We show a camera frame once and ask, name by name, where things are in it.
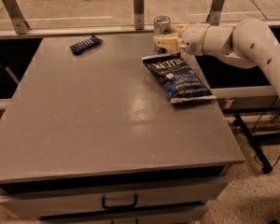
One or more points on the silver blue redbull can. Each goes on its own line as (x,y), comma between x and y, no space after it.
(162,25)

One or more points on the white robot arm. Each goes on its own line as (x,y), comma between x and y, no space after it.
(250,43)

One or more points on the blue Kettle chip bag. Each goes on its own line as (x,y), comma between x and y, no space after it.
(179,82)

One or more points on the lower grey drawer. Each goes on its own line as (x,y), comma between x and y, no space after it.
(182,214)

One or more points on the grey drawer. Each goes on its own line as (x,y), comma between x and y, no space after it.
(77,201)
(182,214)

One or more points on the black metal stand leg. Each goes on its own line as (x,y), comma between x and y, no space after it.
(266,166)

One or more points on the upper grey drawer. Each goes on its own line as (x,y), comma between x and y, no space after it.
(77,201)

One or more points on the black upper drawer handle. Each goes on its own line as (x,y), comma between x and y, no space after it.
(119,202)

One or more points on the middle metal railing bracket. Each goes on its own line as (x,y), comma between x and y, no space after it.
(138,13)

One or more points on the metal railing bracket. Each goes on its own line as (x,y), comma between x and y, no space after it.
(19,23)
(138,13)
(214,15)

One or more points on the right metal railing bracket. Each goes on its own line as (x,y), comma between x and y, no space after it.
(214,15)

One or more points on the left metal railing bracket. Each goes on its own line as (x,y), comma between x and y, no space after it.
(19,23)

